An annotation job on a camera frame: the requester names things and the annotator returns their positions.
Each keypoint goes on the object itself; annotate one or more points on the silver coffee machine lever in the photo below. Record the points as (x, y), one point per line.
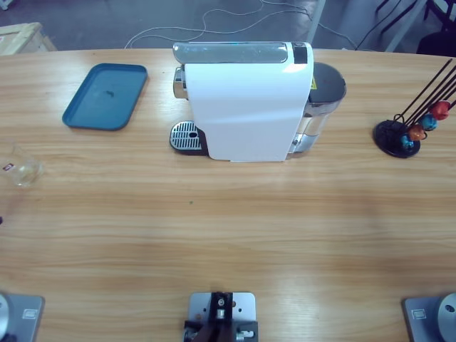
(228, 52)

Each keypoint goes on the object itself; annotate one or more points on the clear glass cup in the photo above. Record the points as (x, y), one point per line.
(25, 171)

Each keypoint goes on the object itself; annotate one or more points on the red coffee capsule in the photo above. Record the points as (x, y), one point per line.
(441, 109)

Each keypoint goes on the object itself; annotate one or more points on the white capsule coffee machine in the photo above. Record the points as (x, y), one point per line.
(246, 107)

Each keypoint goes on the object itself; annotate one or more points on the dark blue coffee capsule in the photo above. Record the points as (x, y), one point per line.
(407, 142)

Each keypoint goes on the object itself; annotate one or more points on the orange coffee capsule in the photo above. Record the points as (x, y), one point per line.
(416, 132)

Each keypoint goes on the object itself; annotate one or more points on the light blue coffee capsule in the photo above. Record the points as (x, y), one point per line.
(427, 123)

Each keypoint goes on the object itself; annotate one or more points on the clear water tank black lid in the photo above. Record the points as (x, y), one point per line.
(326, 85)

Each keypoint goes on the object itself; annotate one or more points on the blue plastic tray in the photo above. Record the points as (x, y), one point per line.
(99, 110)

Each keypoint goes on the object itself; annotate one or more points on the black capsule holder with rods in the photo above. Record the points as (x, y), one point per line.
(386, 133)

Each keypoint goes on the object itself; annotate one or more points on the black chair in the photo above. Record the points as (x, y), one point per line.
(436, 42)

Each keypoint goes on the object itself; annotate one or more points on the wooden crate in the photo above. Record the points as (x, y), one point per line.
(21, 39)

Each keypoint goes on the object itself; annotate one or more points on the grey mount with dark post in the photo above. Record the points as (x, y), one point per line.
(199, 306)

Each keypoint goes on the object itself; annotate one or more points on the white metal post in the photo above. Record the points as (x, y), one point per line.
(317, 21)

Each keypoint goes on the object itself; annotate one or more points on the white metal table frame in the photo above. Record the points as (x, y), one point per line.
(399, 33)

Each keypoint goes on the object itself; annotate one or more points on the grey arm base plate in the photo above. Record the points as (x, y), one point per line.
(427, 320)
(25, 320)

